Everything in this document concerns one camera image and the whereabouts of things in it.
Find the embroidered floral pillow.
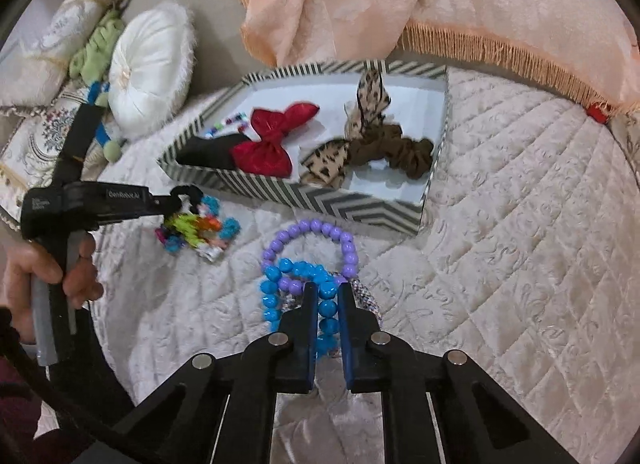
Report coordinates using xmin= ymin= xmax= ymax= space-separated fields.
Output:
xmin=1 ymin=83 xmax=89 ymax=230

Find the cream bolster pillow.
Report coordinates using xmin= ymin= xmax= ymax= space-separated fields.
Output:
xmin=1 ymin=0 xmax=114 ymax=106

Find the leopard print ribbon bow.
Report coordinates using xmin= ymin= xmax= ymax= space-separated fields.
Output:
xmin=300 ymin=68 xmax=390 ymax=189

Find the black bow hair clip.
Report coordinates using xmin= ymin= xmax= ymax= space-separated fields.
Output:
xmin=176 ymin=134 xmax=250 ymax=170

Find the brown scrunchie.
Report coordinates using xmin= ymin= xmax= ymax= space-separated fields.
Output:
xmin=348 ymin=124 xmax=434 ymax=180

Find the person's left hand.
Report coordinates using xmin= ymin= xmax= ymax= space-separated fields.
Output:
xmin=1 ymin=233 xmax=104 ymax=345

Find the green blue plush toy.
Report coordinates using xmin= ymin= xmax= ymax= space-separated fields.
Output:
xmin=67 ymin=8 xmax=126 ymax=164

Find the purple bead bracelet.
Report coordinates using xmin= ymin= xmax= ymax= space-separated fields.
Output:
xmin=260 ymin=217 xmax=360 ymax=295

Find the blue bead bracelet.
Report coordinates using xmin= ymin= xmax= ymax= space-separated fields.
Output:
xmin=259 ymin=257 xmax=343 ymax=360

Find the neon colourful hair ties cluster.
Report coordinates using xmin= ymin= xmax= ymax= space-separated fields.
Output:
xmin=155 ymin=195 xmax=241 ymax=264

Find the quilted beige bedspread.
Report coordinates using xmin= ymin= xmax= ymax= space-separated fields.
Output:
xmin=91 ymin=68 xmax=639 ymax=463

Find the black scrunchie hair tie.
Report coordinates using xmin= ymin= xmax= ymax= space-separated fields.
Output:
xmin=167 ymin=183 xmax=205 ymax=217

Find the red bow hair clip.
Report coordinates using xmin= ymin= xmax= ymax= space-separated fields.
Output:
xmin=230 ymin=102 xmax=320 ymax=178

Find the white round satin cushion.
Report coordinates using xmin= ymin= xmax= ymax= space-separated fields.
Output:
xmin=108 ymin=2 xmax=196 ymax=141

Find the peach fringed blanket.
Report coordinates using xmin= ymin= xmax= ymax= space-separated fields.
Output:
xmin=240 ymin=0 xmax=639 ymax=112

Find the multicolour bead bracelet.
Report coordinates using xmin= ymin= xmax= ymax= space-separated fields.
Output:
xmin=203 ymin=111 xmax=250 ymax=139

